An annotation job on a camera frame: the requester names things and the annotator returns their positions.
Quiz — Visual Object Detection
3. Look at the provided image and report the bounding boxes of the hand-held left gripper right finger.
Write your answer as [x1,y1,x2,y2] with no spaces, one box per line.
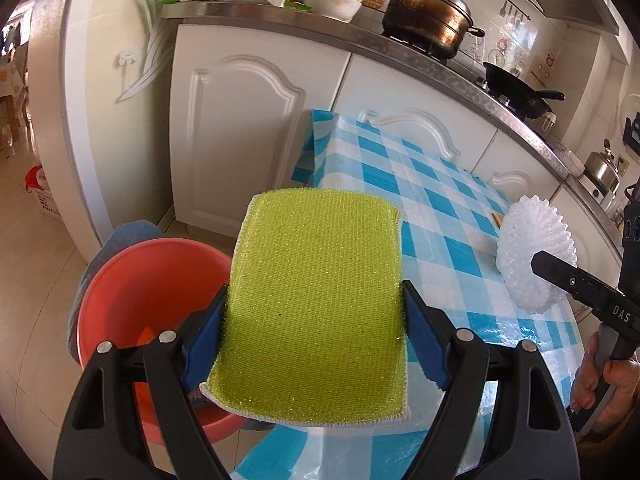
[402,280,581,480]

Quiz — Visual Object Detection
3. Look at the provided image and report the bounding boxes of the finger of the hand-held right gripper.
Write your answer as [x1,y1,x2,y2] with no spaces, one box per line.
[531,250,622,307]

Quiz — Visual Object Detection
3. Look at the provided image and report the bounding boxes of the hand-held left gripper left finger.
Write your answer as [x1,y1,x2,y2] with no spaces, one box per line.
[52,285,231,480]

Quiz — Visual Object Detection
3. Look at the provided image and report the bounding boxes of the large white foam net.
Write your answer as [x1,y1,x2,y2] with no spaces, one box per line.
[495,195,579,316]

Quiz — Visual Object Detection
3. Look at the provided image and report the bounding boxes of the red plastic bucket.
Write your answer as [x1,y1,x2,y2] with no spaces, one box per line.
[77,237,251,446]

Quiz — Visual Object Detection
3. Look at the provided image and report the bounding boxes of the green scouring cloth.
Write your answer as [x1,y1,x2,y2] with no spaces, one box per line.
[199,187,412,429]

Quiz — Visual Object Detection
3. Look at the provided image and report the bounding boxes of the person's right hand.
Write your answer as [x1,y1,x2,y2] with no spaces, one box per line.
[570,332,640,441]

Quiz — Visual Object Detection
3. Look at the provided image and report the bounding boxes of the white cabinet door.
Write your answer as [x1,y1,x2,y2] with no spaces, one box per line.
[474,125,567,212]
[559,184,628,326]
[339,54,502,177]
[169,24,352,242]

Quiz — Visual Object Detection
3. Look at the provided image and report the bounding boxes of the steel kettle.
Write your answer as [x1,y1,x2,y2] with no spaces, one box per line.
[582,139,621,197]

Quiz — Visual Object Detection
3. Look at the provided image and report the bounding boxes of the blue white checkered tablecloth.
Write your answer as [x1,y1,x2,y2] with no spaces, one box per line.
[235,109,584,480]

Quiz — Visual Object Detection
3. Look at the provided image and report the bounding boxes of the black wok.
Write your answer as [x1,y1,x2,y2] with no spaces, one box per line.
[482,61,566,120]

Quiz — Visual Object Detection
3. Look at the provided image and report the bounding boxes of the steel gas stove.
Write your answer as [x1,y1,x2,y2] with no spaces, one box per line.
[380,30,551,122]

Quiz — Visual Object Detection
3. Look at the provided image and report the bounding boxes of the white cabinet end panel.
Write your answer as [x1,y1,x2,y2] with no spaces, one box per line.
[59,0,177,262]

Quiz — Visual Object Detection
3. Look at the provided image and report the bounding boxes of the tarnished steel steamer pot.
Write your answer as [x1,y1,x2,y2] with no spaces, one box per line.
[382,0,486,60]

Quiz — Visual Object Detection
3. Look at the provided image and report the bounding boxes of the wooden furniture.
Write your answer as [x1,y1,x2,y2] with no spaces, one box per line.
[0,59,29,157]

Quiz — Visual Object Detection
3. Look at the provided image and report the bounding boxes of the steel kitchen counter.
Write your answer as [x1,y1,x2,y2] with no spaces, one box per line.
[162,0,632,227]

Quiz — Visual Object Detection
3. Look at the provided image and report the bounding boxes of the hanging utensil rail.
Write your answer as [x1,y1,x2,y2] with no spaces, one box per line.
[499,0,532,32]

